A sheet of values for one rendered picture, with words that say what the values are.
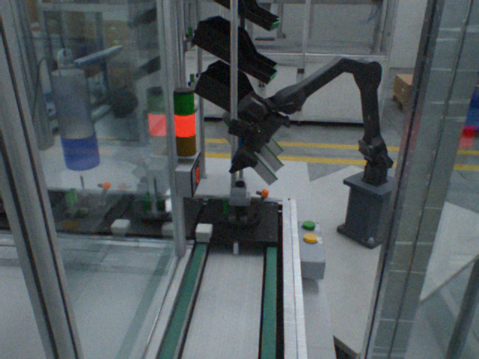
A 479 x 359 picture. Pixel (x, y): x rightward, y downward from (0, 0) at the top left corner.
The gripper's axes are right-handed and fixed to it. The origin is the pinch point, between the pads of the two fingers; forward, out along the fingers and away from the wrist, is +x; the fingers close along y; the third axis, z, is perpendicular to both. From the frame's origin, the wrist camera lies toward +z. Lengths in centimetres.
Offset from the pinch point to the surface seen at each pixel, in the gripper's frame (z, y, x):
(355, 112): -150, -399, 6
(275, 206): -21.5, -8.8, 8.4
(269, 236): -20.3, 9.8, 9.3
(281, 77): -50, -401, 32
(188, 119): 19.2, 21.0, -8.4
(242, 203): -9.3, 2.3, 9.5
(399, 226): 4, 85, -36
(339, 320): -42, 30, 7
